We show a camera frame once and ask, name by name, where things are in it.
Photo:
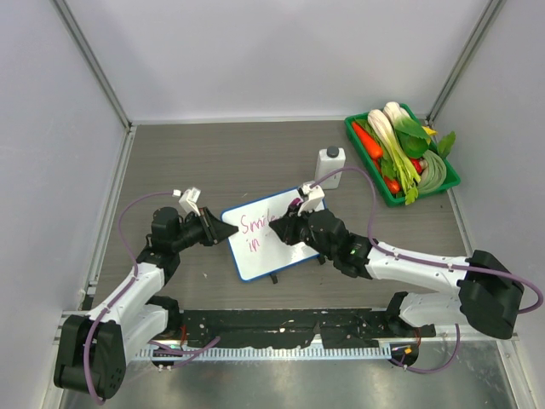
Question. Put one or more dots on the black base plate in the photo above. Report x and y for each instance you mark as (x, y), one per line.
(338, 328)

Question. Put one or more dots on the green celery toy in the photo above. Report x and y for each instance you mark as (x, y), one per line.
(395, 165)

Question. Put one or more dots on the white slotted cable duct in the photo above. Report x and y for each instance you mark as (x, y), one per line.
(314, 352)

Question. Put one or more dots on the blue framed whiteboard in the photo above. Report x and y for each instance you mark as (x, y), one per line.
(256, 249)

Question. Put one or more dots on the orange toy carrot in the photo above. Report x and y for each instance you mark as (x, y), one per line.
(370, 145)

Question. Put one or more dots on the white plastic bottle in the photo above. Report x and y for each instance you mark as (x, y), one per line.
(329, 159)

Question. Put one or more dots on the bok choy toy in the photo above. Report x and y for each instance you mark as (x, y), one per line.
(402, 121)
(384, 130)

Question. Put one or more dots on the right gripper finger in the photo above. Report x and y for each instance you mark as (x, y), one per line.
(293, 214)
(286, 229)

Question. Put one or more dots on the green plastic tray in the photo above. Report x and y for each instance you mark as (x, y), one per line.
(413, 147)

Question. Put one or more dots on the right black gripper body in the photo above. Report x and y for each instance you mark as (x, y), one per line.
(307, 238)

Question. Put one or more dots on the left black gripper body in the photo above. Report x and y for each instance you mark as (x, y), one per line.
(195, 230)

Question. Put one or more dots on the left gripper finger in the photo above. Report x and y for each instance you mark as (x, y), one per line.
(208, 217)
(221, 230)

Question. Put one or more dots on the red chili toy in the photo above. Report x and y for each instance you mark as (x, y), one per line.
(392, 185)

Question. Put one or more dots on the bok choy toy rear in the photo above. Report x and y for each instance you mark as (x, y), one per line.
(402, 121)

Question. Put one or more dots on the whiteboard wire stand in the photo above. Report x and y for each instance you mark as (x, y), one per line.
(321, 261)

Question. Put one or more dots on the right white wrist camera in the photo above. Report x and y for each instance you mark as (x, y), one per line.
(311, 195)

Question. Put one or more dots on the bok choy toy front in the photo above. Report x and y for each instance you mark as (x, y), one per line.
(384, 130)

